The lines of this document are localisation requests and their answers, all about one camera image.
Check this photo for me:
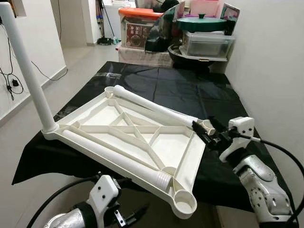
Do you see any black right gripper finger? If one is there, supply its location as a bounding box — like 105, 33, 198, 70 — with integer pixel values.
192, 121, 213, 145
209, 117, 228, 136

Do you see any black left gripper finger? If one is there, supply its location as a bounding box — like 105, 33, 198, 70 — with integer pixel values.
128, 204, 151, 221

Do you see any black tablecloth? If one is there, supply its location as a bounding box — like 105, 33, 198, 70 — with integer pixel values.
12, 61, 259, 214

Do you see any clear plastic container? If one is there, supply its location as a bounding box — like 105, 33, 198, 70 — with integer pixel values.
180, 31, 237, 60

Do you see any patterned cloth covered bench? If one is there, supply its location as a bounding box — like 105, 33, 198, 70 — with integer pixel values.
118, 45, 174, 67

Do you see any cream plastic ribbed table top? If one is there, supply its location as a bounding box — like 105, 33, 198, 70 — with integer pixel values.
42, 85, 217, 220

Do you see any green pot lid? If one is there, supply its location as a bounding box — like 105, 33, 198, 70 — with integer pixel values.
177, 13, 228, 33

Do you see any shiny black curved pan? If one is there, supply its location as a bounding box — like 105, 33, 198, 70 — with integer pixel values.
145, 0, 183, 53

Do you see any small clear tape strip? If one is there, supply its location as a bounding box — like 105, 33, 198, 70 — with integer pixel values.
102, 71, 124, 79

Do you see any pink box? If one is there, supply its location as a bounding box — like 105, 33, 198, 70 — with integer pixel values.
189, 0, 221, 19

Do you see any orange lid storage box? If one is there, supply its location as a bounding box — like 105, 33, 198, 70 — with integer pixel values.
118, 7, 164, 49

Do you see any black floor device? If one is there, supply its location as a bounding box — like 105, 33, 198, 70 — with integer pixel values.
97, 37, 117, 46

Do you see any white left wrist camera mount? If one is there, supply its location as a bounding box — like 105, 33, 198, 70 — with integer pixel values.
89, 175, 120, 228

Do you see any long thin wall cable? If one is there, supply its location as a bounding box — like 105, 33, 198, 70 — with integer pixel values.
29, 59, 68, 81

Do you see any looped black wall cable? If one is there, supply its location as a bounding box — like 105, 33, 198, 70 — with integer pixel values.
0, 36, 24, 101

